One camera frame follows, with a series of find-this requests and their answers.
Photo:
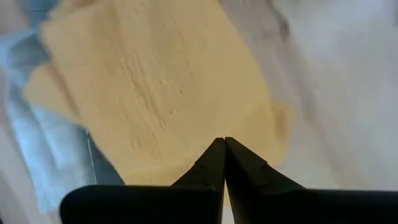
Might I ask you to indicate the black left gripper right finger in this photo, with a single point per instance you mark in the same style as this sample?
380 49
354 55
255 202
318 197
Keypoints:
295 207

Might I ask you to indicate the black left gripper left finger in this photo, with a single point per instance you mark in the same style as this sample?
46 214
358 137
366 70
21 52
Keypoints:
140 205

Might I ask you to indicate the grey checked towel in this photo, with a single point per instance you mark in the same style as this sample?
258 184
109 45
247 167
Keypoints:
46 149

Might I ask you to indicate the mustard yellow towel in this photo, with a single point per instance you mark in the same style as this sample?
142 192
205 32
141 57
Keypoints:
155 77

